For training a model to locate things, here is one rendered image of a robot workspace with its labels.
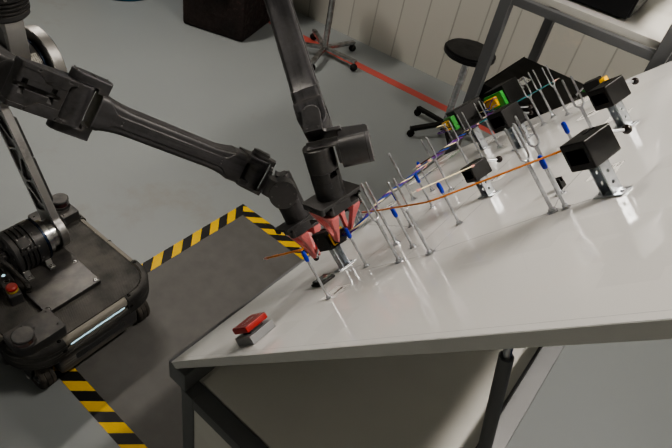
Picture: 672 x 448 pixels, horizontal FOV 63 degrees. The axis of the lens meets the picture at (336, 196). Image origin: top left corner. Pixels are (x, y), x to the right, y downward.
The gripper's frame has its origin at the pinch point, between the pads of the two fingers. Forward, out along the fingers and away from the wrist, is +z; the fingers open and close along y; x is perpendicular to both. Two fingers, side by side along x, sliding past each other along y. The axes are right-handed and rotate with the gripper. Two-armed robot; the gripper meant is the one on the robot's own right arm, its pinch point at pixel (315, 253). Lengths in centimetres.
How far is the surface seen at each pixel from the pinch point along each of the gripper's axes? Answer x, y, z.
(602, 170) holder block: -65, 13, -11
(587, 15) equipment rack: -15, 100, -18
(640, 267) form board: -79, -6, -9
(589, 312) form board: -78, -13, -9
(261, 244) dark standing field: 138, 39, 31
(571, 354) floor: 47, 113, 127
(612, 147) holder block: -66, 15, -13
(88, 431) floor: 97, -61, 42
